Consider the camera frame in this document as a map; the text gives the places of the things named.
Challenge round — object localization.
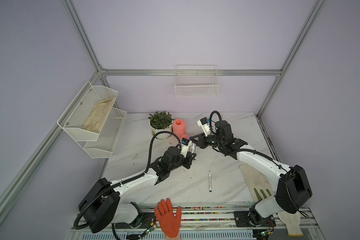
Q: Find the white lower mesh shelf bin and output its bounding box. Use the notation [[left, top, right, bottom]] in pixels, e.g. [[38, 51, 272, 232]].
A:
[[83, 108, 127, 159]]

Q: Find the right black cable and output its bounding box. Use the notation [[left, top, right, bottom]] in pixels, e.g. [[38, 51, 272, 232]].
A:
[[209, 110, 223, 136]]

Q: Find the pink watering can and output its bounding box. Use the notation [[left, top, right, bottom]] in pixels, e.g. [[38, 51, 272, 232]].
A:
[[172, 119, 189, 140]]

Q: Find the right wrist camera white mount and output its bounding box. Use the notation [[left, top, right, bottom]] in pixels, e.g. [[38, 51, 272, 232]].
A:
[[197, 117, 211, 136]]

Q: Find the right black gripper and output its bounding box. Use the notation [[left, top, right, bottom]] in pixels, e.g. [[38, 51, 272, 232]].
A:
[[188, 131, 223, 150]]

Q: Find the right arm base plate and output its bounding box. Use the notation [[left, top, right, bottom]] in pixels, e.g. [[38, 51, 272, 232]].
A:
[[234, 211, 275, 228]]

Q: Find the white mesh shelf bin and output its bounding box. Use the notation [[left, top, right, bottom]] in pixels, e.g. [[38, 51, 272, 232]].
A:
[[57, 82, 118, 142], [83, 108, 127, 159]]

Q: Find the white knit glove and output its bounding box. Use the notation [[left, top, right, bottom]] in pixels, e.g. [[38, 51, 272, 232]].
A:
[[278, 212, 304, 237]]

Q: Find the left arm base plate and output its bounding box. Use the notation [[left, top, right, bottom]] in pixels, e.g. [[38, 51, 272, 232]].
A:
[[115, 212, 157, 230]]

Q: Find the beige green work glove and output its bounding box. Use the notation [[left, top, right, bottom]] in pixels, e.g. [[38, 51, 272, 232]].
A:
[[240, 165, 275, 202]]

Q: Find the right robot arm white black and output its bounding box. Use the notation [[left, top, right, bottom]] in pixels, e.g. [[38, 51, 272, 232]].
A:
[[190, 118, 313, 226]]

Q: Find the orange rubber glove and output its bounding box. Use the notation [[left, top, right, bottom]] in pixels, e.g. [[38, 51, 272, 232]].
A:
[[154, 199, 182, 240]]

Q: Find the left black corrugated cable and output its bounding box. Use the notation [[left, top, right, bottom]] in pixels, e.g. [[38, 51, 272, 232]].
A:
[[73, 131, 182, 230]]

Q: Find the white wire wall basket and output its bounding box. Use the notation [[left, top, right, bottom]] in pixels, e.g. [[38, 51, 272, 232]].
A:
[[175, 65, 220, 97]]

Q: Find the white upper mesh shelf bin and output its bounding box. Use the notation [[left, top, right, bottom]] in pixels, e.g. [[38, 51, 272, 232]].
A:
[[57, 82, 118, 142]]

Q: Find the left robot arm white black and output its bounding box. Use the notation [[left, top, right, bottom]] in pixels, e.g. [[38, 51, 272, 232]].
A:
[[73, 147, 197, 233]]

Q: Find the potted green plant white pot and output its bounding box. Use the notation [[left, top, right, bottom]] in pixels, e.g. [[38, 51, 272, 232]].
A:
[[149, 111, 174, 136]]

